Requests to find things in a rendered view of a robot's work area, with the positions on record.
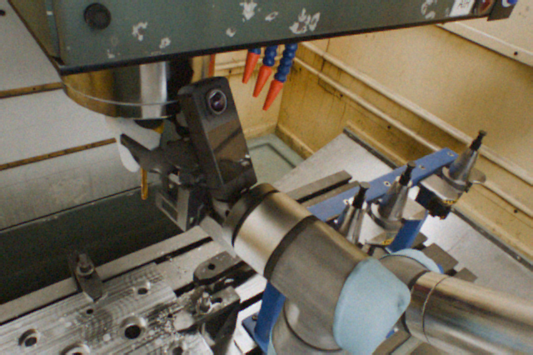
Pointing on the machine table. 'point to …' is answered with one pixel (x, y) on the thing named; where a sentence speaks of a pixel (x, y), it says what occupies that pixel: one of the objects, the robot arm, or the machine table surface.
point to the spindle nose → (137, 87)
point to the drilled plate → (81, 307)
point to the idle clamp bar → (211, 279)
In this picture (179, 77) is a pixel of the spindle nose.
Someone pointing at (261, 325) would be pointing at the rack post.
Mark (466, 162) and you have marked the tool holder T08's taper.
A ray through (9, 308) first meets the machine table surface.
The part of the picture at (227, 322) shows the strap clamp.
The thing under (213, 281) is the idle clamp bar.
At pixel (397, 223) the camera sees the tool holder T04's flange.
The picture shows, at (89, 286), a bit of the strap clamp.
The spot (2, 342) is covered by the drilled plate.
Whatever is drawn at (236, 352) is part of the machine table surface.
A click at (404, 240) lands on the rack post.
